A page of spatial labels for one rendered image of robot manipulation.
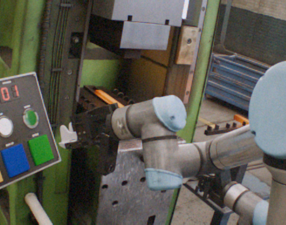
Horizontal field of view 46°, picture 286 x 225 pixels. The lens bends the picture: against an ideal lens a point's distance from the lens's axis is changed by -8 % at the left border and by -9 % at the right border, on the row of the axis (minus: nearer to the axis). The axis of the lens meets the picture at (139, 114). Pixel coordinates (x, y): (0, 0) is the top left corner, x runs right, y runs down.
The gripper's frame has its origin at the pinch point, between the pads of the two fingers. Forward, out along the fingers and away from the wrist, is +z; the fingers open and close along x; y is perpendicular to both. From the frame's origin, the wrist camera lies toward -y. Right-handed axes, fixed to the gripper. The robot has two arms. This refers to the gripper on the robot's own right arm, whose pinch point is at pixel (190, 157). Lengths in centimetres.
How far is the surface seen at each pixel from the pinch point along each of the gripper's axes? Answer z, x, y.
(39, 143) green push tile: 15.2, -44.4, -2.7
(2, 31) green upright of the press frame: 83, -42, -23
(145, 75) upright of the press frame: 61, 23, -8
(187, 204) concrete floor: 83, 99, 100
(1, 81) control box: 22, -55, -19
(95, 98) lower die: 57, -4, 1
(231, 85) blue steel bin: 251, 318, 64
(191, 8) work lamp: 41, 25, -44
